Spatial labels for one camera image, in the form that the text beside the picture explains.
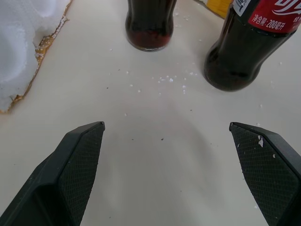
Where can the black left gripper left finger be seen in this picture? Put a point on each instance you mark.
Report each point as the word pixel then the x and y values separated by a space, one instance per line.
pixel 58 179

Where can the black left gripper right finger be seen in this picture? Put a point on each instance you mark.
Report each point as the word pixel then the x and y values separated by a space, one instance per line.
pixel 270 174

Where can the glass cola bottle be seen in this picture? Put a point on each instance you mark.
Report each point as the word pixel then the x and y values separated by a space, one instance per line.
pixel 150 26
pixel 247 47

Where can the yellow container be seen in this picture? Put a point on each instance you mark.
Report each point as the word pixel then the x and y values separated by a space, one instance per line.
pixel 217 7

